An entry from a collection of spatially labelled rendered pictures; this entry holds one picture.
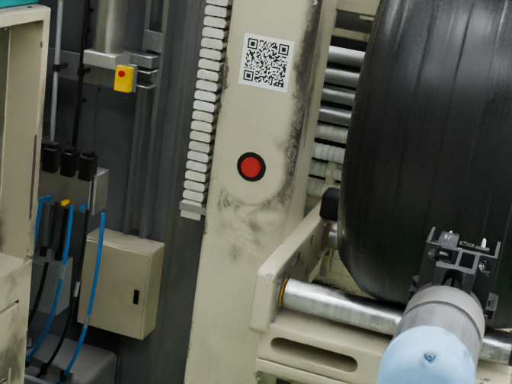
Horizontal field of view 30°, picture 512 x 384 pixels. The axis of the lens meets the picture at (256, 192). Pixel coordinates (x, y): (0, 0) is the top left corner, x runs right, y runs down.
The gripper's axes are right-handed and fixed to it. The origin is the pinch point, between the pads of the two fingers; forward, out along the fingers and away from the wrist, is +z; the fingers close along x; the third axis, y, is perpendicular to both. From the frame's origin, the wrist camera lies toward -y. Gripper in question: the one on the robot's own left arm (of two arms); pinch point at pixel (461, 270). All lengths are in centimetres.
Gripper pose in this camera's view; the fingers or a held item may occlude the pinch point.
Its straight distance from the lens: 111.4
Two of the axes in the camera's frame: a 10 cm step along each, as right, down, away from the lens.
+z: 3.0, -2.6, 9.2
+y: 1.4, -9.4, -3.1
